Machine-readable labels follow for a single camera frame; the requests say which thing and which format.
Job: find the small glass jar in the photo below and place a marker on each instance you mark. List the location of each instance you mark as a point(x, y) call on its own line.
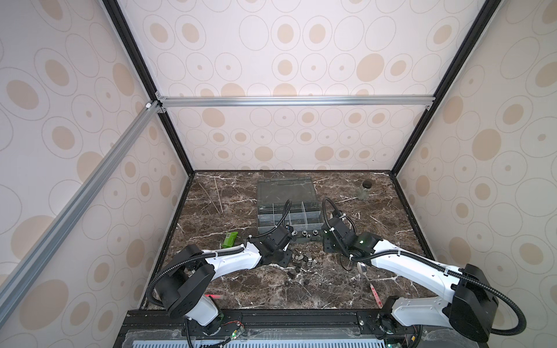
point(363, 192)

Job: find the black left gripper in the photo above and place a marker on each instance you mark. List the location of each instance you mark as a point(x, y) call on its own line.
point(288, 253)

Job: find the diagonal aluminium rail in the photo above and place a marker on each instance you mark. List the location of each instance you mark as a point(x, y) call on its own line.
point(32, 265)

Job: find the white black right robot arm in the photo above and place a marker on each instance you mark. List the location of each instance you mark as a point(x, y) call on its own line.
point(463, 299)

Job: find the pink handled metal spoon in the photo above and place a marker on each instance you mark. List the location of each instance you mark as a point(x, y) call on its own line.
point(362, 269)

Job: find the pile of nuts and screws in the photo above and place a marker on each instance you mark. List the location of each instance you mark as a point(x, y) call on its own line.
point(304, 269)

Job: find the horizontal aluminium rail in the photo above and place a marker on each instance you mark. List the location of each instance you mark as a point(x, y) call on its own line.
point(311, 101)

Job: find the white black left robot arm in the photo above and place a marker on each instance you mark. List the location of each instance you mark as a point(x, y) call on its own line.
point(180, 287)

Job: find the green plastic object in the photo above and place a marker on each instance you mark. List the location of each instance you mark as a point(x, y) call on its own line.
point(229, 240)

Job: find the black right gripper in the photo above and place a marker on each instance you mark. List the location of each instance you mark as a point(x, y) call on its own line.
point(326, 245)

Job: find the black base frame rail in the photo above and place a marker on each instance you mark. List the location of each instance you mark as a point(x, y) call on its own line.
point(282, 328)

